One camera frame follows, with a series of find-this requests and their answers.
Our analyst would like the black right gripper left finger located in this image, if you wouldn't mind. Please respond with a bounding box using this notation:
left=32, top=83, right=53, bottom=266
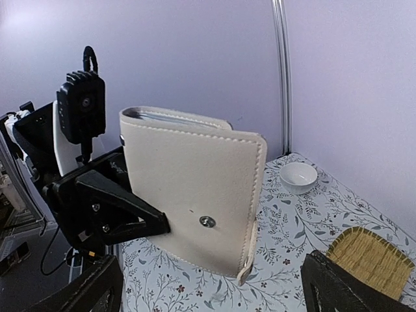
left=26, top=255, right=124, bottom=311

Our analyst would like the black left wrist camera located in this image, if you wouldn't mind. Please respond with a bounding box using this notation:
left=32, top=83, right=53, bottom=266
left=57, top=71, right=106, bottom=144

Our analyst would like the floral patterned table mat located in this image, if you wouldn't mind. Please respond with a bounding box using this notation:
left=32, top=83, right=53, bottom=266
left=121, top=153, right=415, bottom=311

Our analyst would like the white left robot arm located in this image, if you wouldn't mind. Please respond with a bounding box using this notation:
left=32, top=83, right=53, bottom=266
left=1, top=102, right=170, bottom=255

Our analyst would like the woven bamboo tray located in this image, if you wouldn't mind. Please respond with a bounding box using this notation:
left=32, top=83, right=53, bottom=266
left=326, top=226, right=415, bottom=300

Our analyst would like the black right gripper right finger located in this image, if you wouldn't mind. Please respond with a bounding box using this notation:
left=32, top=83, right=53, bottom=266
left=301, top=250, right=413, bottom=312

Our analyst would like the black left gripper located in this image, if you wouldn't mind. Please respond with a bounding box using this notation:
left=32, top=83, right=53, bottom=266
left=41, top=146, right=170, bottom=255

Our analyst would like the smartphone on side desk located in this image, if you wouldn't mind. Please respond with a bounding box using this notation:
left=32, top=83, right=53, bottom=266
left=0, top=242, right=31, bottom=276

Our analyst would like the aluminium frame post right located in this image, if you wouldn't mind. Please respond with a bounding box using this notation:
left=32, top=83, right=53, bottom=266
left=272, top=0, right=292, bottom=155

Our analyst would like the small white bowl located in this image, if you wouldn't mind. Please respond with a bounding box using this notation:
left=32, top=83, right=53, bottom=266
left=279, top=162, right=318, bottom=195

